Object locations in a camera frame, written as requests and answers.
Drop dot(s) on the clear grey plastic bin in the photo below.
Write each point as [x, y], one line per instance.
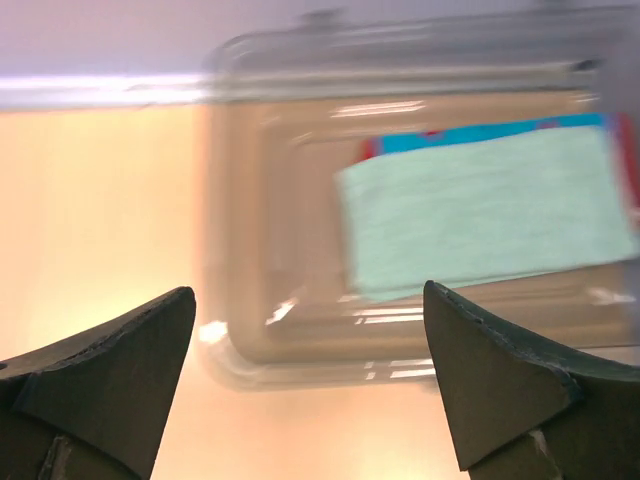
[291, 109]

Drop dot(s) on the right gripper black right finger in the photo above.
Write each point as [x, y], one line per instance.
[522, 406]

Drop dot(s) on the red blue cat towel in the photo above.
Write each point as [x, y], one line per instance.
[618, 125]

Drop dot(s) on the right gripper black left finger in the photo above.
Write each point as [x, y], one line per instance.
[95, 405]

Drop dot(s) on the aluminium table frame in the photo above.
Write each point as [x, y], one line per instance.
[25, 93]

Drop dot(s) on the mint green towel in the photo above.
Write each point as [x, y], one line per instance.
[544, 201]

